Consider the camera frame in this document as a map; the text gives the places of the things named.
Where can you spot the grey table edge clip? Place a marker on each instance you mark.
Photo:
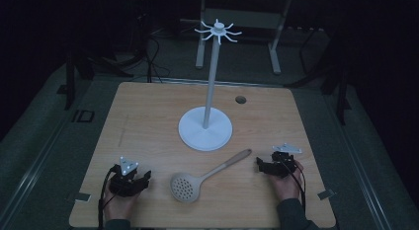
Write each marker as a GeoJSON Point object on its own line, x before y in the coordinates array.
{"type": "Point", "coordinates": [326, 194]}
{"type": "Point", "coordinates": [83, 197]}

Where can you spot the person's left hand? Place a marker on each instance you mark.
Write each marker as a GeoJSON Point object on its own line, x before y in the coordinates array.
{"type": "Point", "coordinates": [119, 205]}

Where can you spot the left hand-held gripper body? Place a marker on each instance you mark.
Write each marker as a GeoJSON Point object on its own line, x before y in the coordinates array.
{"type": "Point", "coordinates": [123, 184]}

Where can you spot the white metal desk frame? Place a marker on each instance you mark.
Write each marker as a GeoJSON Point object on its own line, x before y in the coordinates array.
{"type": "Point", "coordinates": [274, 55]}

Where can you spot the white hook rack stand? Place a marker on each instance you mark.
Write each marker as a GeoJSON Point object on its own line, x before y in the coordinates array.
{"type": "Point", "coordinates": [205, 131]}

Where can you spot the person's right hand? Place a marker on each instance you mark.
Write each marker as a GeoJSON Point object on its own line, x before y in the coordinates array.
{"type": "Point", "coordinates": [288, 187]}

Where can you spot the black stand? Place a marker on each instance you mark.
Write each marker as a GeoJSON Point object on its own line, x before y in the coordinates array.
{"type": "Point", "coordinates": [69, 85]}
{"type": "Point", "coordinates": [341, 98]}

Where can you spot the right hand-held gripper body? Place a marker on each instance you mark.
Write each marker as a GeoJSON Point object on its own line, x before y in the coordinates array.
{"type": "Point", "coordinates": [281, 166]}

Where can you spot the black rectangular floor plate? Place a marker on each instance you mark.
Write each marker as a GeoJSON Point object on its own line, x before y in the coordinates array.
{"type": "Point", "coordinates": [83, 116]}

